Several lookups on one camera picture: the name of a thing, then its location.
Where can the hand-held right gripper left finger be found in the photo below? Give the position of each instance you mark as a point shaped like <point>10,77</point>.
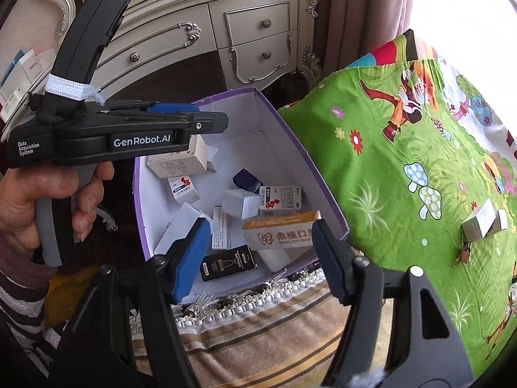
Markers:
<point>190,258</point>

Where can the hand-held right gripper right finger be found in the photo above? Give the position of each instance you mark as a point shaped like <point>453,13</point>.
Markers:
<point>327,258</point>

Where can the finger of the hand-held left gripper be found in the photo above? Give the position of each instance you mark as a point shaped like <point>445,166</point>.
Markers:
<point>173,109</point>
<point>202,124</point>

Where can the orange and white box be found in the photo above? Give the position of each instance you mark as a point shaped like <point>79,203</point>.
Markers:
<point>278,230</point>

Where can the purple cardboard box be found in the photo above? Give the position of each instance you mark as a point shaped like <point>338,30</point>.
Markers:
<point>282,161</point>

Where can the person's left forearm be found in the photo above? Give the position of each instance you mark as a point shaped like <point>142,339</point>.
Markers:
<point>20,303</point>

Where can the person's left hand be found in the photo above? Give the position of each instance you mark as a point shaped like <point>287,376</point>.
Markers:
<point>48,184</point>

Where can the plain white cardboard box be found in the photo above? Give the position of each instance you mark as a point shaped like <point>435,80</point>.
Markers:
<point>272,259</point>
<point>177,222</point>

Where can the white box with grey text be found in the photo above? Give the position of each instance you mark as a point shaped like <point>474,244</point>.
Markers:
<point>177,165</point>

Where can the small white box red print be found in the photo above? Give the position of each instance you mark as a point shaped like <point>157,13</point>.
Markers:
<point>280,200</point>
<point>183,192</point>

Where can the dark blue small box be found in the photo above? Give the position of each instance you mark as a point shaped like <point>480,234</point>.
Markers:
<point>246,180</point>

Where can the chrome metal fitting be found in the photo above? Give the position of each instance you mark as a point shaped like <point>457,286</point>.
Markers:
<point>107,220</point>

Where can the green cartoon printed tablecloth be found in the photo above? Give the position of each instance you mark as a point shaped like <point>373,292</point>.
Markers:
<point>383,194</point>

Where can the white and blue paper boxes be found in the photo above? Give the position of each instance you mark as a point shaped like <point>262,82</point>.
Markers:
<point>28,68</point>

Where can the striped beige sofa cover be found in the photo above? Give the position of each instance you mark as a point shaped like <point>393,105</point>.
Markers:
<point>258,331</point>

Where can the cream carved dresser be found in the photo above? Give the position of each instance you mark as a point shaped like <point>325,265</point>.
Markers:
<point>250,20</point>

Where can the yellow cloth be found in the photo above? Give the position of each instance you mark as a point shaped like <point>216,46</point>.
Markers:
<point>64,295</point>

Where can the pink binder clip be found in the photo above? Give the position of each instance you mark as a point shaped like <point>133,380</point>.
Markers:
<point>464,255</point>

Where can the tall white box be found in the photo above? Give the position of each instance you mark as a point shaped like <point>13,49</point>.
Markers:
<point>501,221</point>

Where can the brown curtain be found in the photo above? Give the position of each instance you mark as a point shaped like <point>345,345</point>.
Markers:
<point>363,16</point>

